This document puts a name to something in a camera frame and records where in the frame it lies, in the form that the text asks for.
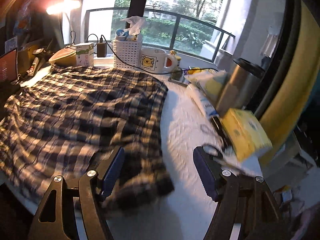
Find blue white plaid pants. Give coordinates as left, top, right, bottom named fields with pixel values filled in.
left=1, top=66, right=174, bottom=212

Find yellow tissue box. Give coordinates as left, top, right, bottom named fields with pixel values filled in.
left=221, top=108, right=273, bottom=162

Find white tube of cream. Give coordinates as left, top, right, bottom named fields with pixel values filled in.
left=186, top=84, right=219, bottom=119

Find steel thermos tumbler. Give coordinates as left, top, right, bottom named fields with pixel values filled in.
left=215, top=58, right=265, bottom=117

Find yellow snack bag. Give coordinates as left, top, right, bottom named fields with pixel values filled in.
left=185, top=69, right=228, bottom=106

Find spray can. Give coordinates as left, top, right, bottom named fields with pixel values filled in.
left=27, top=57, right=40, bottom=77

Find tan food container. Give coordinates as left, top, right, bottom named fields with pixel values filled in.
left=48, top=48, right=76, bottom=67

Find green white carton box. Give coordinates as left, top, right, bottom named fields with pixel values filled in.
left=75, top=42, right=94, bottom=67

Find black power adapter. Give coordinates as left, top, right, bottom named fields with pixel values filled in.
left=97, top=37, right=107, bottom=57

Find white bear mug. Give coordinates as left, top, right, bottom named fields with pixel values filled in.
left=139, top=47, right=178, bottom=74

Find white plastic basket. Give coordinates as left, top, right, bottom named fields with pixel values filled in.
left=112, top=34, right=143, bottom=68

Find small green figurine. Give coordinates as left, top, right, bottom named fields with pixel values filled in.
left=170, top=67, right=183, bottom=81

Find yellow lid jar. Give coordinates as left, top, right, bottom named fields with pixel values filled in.
left=170, top=50, right=181, bottom=66

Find black balcony railing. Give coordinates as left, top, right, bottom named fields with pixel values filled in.
left=82, top=6, right=235, bottom=63

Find white plastic bag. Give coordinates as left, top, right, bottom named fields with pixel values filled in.
left=120, top=16, right=146, bottom=35

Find desk lamp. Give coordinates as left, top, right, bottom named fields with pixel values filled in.
left=46, top=0, right=81, bottom=48

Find black charging cable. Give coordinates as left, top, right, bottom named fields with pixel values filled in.
left=86, top=33, right=218, bottom=75

